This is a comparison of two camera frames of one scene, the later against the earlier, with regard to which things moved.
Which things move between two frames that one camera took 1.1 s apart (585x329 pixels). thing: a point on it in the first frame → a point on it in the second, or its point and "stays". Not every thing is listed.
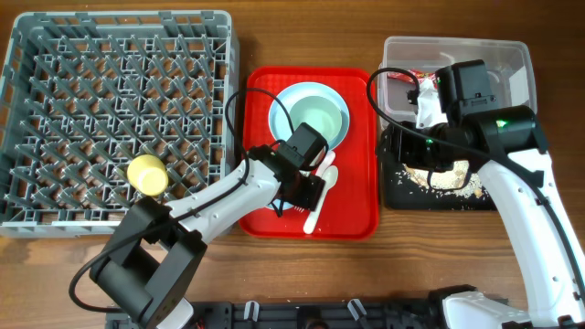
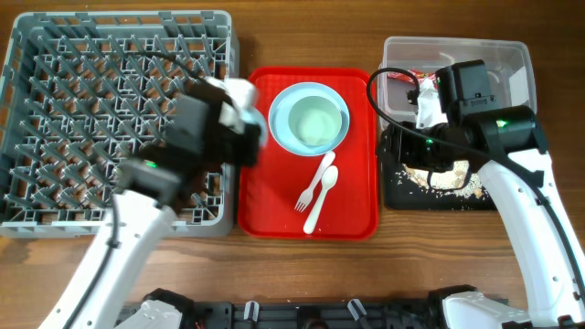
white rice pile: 447,176 stays
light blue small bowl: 276,204 → 252,115
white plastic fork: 327,159 stays
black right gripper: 399,137 stays
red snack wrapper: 418,74 stays
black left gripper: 310,200 → 255,144
